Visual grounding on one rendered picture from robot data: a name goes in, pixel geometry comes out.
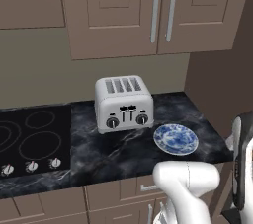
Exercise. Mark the black glass hob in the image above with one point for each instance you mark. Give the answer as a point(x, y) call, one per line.
point(36, 135)

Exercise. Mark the brown tall cabinet side panel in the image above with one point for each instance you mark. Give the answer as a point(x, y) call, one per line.
point(224, 70)

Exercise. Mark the silver four-slot toaster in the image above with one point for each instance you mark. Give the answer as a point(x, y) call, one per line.
point(123, 108)

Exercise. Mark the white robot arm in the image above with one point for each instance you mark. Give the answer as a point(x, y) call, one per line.
point(184, 182)

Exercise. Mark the blue and white plate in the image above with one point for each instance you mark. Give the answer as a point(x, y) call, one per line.
point(175, 139)

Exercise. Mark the brown base cupboard door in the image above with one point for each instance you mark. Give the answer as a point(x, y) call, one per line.
point(118, 213)

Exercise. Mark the brown drawer front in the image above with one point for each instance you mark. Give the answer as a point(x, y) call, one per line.
point(112, 190)
point(42, 203)

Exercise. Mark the silver hob knob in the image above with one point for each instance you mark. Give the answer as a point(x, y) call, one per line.
point(55, 162)
point(32, 166)
point(7, 169)

